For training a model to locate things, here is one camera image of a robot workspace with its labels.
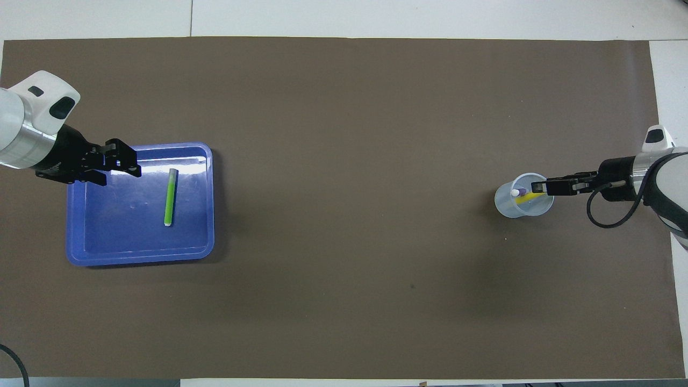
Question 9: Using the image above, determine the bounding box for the clear plastic cup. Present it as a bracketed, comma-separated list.
[494, 173, 555, 218]

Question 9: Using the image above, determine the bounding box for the blue plastic tray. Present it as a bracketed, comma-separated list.
[66, 141, 215, 267]

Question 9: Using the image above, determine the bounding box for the green pen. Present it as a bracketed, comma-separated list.
[163, 168, 178, 227]

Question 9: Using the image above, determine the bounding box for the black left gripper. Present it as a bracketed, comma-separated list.
[35, 125, 142, 186]

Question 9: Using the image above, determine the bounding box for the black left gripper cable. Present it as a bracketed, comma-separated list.
[0, 344, 30, 387]

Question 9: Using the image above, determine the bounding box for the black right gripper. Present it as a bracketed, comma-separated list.
[531, 156, 637, 202]

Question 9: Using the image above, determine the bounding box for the brown table mat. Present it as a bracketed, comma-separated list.
[0, 37, 686, 379]

